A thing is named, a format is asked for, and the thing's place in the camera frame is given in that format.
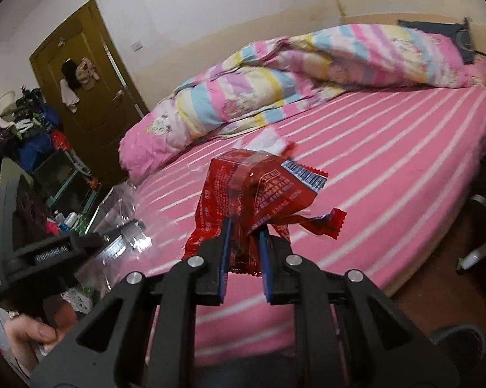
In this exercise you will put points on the person's left hand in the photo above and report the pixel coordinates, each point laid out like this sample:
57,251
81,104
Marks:
28,331

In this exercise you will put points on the dark trash bin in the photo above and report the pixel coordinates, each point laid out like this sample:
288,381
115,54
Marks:
457,339

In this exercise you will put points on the dark blue pillow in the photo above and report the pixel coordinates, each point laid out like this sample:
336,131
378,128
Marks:
449,34

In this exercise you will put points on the brown wooden door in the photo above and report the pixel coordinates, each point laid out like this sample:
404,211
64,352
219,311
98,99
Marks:
97,137

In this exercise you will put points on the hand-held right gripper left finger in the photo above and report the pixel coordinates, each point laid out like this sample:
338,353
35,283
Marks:
226,250

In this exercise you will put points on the pastel striped quilt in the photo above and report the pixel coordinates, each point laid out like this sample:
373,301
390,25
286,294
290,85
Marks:
291,76

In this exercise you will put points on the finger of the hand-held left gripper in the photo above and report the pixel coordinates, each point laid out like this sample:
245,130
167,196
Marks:
117,238

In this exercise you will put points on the clear plastic bag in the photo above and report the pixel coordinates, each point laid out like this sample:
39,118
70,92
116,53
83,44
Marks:
117,206

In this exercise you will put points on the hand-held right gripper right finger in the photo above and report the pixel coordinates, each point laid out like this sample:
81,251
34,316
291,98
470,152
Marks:
265,266

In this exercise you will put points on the bed with pink striped sheet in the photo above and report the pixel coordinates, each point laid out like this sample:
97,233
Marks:
388,161

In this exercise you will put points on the white paper scrap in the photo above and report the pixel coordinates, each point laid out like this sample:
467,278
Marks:
267,139

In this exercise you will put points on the red plastic bag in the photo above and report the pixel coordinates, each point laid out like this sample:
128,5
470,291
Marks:
60,140

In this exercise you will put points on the white light switch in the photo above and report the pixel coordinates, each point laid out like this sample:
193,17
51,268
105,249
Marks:
137,45

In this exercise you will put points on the floral hanging hat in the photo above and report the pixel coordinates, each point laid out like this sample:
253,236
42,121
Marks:
87,74

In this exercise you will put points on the white hanging cloth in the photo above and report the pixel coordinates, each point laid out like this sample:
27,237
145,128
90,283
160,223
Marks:
70,97

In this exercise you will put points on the red snack wrapper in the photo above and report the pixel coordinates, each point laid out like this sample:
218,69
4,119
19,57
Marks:
243,194

